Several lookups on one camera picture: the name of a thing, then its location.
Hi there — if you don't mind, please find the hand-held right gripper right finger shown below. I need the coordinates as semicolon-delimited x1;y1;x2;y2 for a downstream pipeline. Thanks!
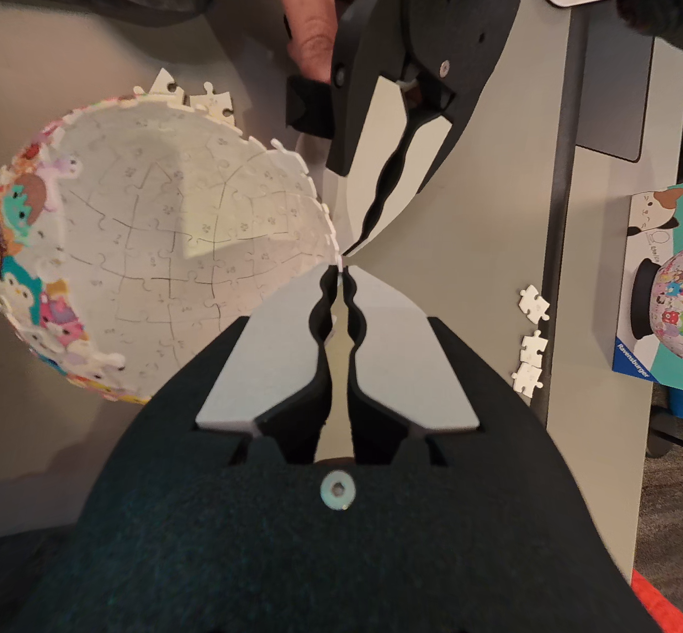
342;264;481;465

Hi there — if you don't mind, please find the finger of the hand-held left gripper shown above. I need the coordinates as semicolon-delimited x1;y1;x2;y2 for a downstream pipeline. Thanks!
358;111;455;255
345;73;414;255

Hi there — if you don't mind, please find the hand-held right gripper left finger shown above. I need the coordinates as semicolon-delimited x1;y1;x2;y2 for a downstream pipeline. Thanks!
197;265;340;463

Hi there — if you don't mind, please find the colourful puzzle ball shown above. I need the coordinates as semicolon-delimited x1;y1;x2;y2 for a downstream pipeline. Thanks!
0;89;342;404

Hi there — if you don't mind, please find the row of white puzzle pieces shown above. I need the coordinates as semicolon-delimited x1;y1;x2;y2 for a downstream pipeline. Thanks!
134;68;238;127

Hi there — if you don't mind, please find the colourful puzzle box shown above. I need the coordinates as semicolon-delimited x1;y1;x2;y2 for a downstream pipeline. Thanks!
613;185;683;390

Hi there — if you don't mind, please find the person's left hand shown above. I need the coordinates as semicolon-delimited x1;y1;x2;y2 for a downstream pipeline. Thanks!
248;0;374;84

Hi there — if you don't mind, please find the black flat panel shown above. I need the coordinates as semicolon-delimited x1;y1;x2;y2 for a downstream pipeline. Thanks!
580;0;655;162

